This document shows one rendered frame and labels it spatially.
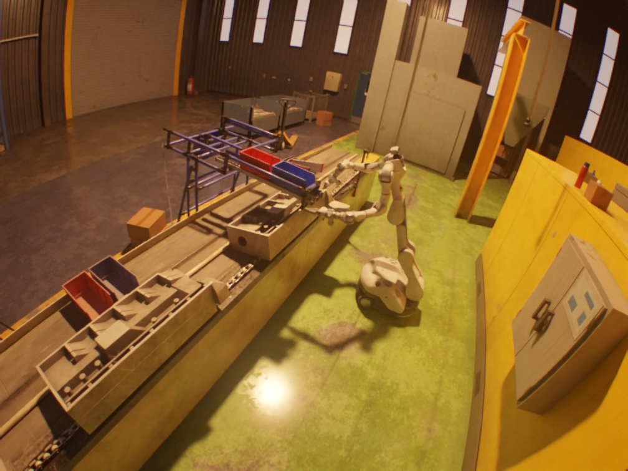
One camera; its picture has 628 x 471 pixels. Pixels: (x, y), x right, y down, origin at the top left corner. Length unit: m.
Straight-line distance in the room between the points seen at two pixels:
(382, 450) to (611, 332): 1.67
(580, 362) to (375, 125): 7.44
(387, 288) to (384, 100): 5.98
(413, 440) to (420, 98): 7.22
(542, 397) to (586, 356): 0.35
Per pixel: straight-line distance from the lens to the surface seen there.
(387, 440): 2.42
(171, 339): 1.56
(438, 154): 8.10
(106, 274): 2.19
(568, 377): 1.72
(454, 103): 7.99
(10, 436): 1.84
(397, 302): 2.95
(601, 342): 1.60
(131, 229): 3.50
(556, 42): 9.96
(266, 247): 2.07
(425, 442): 2.55
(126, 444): 1.83
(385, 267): 3.20
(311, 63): 12.75
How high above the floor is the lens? 2.13
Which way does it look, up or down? 33 degrees down
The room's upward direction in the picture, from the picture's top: 12 degrees clockwise
